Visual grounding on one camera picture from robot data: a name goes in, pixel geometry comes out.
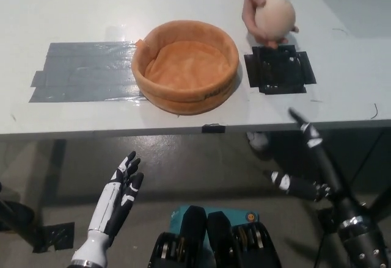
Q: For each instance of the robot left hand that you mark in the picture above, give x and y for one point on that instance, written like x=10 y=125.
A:
x=117 y=194

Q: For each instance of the person's bare hand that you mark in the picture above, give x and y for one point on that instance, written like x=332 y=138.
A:
x=252 y=8

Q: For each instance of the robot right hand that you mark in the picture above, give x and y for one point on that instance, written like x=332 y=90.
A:
x=330 y=173

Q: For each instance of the beige plush dumpling toy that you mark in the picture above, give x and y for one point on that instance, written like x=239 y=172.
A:
x=276 y=16

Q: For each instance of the orange soft round basket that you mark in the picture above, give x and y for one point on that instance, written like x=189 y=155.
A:
x=183 y=66

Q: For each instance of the black robot torso teal top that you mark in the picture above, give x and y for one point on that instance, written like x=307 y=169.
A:
x=214 y=240

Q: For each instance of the black tape patch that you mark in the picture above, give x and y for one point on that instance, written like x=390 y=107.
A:
x=279 y=69

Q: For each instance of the grey metal table leg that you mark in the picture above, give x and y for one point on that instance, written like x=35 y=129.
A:
x=49 y=182

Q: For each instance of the black floor tape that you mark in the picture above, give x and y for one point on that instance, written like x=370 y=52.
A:
x=56 y=236

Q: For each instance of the white shoe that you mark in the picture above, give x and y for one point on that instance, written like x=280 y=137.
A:
x=258 y=141

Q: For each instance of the dark stand base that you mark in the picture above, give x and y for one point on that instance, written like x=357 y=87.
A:
x=13 y=216

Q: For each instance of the small black tape strip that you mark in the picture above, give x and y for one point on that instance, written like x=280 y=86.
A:
x=214 y=128

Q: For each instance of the grey duct tape patch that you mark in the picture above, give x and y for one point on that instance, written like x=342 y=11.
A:
x=82 y=72

